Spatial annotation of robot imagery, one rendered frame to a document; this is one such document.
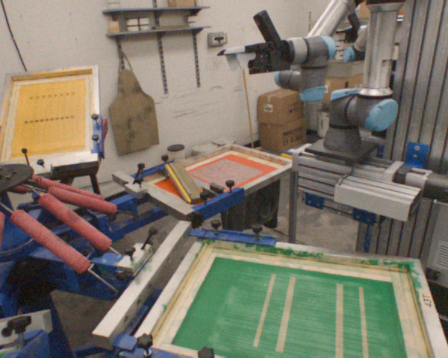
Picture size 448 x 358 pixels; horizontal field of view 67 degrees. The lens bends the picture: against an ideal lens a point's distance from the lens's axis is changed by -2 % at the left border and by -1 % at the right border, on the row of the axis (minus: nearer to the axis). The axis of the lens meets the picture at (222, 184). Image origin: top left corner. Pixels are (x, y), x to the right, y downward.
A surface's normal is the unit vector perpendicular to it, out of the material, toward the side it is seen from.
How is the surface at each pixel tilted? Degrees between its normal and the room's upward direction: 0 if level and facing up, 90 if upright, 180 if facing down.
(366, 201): 90
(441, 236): 90
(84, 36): 90
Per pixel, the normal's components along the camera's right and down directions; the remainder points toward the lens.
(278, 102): -0.67, 0.34
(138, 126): 0.25, 0.40
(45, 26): 0.68, 0.28
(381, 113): 0.41, 0.48
